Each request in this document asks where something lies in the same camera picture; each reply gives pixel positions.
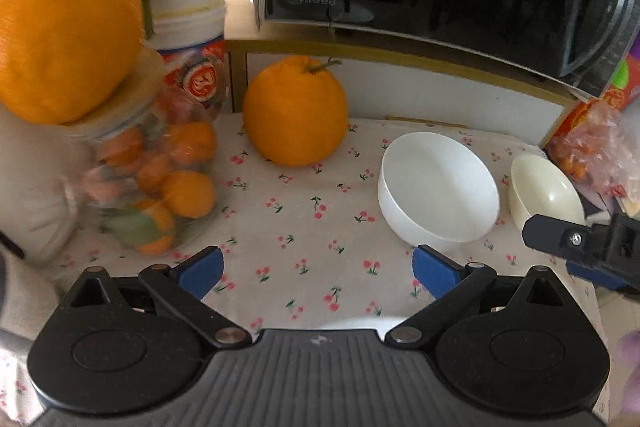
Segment cherry print tablecloth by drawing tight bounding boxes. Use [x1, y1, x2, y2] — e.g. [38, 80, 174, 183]
[0, 112, 611, 427]

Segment white wooden stand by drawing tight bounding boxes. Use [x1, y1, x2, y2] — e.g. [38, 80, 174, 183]
[225, 38, 578, 142]

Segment green purple plastic toy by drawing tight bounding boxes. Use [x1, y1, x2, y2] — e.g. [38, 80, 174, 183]
[609, 57, 640, 95]

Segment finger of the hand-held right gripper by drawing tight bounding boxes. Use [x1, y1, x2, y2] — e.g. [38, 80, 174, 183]
[565, 261, 640, 293]
[521, 213, 598, 260]

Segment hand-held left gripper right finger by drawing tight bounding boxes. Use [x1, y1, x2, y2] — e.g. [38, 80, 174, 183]
[385, 244, 573, 350]

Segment red printed box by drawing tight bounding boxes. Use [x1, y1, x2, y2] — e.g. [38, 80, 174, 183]
[575, 57, 640, 118]

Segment clear bag orange snacks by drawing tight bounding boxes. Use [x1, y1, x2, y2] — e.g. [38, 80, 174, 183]
[545, 99, 640, 208]

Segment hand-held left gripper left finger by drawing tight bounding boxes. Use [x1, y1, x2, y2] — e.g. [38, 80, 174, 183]
[67, 246, 253, 350]

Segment cream bowl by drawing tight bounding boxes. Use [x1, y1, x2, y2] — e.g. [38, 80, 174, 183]
[509, 153, 586, 233]

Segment stack of white tubs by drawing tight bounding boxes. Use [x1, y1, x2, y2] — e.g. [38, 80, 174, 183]
[145, 0, 231, 122]

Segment white bowl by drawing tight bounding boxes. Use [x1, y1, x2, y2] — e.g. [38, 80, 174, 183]
[377, 132, 501, 254]

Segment orange with stem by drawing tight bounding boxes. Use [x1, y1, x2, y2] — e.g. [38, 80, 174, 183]
[242, 55, 349, 168]

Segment large orange with leaves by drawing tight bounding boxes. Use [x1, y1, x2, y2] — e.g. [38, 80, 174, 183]
[0, 0, 163, 125]

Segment glass jar with fruit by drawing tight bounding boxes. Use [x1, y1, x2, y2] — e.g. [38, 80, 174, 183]
[60, 47, 221, 258]

